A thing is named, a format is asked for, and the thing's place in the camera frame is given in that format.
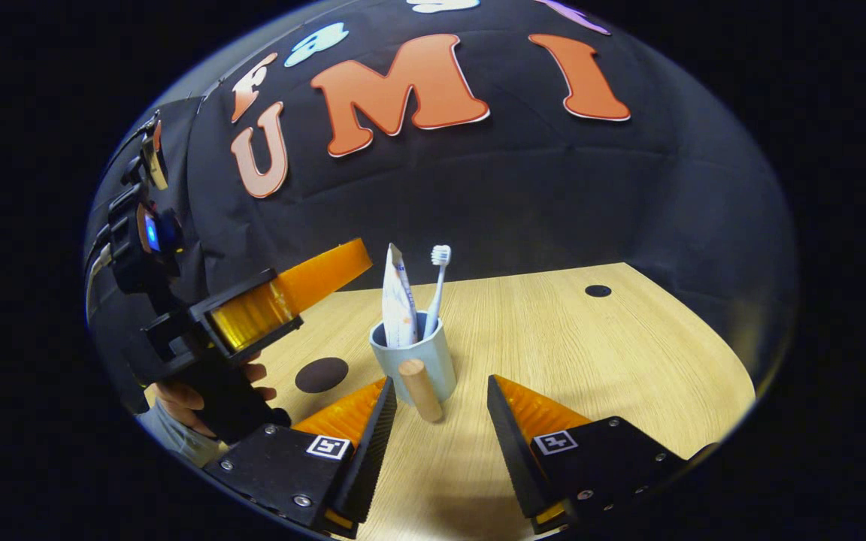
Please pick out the wooden desktop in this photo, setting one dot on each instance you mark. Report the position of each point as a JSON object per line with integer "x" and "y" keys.
{"x": 591, "y": 353}

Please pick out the white toothbrush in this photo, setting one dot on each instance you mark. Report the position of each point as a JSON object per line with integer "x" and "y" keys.
{"x": 437, "y": 293}

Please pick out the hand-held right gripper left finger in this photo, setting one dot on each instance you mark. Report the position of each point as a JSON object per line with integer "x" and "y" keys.
{"x": 369, "y": 458}

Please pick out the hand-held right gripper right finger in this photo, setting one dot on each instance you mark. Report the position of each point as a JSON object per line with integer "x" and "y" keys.
{"x": 512, "y": 451}

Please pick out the white toothpaste tube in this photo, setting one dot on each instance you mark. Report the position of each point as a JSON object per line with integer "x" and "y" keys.
{"x": 397, "y": 308}

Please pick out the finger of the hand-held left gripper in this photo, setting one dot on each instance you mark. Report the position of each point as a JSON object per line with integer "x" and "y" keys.
{"x": 313, "y": 278}

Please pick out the black backdrop cloth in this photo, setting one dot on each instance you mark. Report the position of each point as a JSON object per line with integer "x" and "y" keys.
{"x": 516, "y": 203}

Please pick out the dark brown round coaster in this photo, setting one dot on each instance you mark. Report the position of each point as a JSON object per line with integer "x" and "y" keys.
{"x": 322, "y": 374}

